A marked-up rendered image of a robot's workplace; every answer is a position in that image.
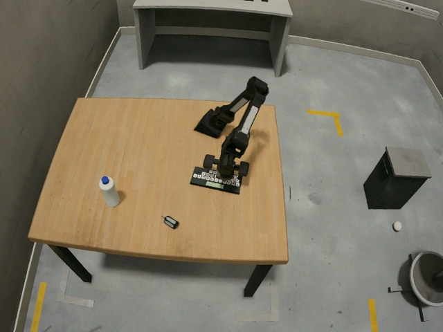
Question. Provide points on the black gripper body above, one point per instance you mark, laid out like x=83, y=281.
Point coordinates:
x=242, y=169

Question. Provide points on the black keyboard panel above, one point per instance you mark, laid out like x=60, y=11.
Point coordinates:
x=207, y=178

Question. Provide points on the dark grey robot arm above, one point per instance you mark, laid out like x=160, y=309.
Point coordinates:
x=239, y=137

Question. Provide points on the white plastic bottle with blue cap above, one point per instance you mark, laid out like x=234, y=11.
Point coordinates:
x=109, y=191

